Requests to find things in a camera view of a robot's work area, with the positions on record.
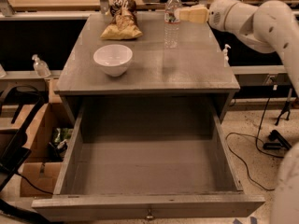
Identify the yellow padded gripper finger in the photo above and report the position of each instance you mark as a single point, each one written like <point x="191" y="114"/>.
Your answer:
<point x="192" y="14"/>

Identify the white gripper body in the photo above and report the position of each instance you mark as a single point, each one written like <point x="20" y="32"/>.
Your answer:
<point x="217" y="16"/>

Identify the clear plastic water bottle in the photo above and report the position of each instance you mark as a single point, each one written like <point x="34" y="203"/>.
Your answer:
<point x="171" y="23"/>

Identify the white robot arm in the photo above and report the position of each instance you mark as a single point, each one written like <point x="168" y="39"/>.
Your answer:
<point x="269" y="27"/>

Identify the small white pump bottle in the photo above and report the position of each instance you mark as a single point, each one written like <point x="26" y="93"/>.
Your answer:
<point x="225" y="55"/>

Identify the open grey top drawer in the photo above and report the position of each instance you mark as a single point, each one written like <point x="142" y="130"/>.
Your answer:
<point x="131" y="154"/>

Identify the clear soap dispenser bottle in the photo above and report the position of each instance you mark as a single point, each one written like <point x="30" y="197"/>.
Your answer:
<point x="41" y="67"/>

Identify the metal drawer knob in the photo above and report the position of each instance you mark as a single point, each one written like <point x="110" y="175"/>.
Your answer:
<point x="149" y="216"/>

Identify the grey wooden cabinet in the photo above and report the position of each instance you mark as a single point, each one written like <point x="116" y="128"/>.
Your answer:
<point x="196" y="65"/>

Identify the yellow brown chip bag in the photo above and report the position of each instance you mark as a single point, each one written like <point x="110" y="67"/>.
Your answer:
<point x="124" y="22"/>

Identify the white ceramic bowl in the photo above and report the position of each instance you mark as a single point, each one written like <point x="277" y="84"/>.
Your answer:
<point x="114" y="60"/>

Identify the black floor stand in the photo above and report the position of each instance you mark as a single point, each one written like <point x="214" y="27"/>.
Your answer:
<point x="276" y="141"/>

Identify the brown cardboard box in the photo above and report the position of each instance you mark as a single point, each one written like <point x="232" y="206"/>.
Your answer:
<point x="48" y="138"/>

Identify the black chair frame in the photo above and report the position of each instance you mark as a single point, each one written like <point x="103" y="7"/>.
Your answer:
<point x="12" y="151"/>

